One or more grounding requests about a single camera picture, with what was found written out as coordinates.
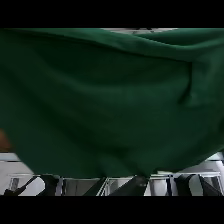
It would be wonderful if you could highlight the silver frame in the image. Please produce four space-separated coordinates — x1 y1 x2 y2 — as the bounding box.
0 151 224 197

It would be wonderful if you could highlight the green T-shirt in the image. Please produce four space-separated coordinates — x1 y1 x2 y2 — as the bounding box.
0 28 224 179

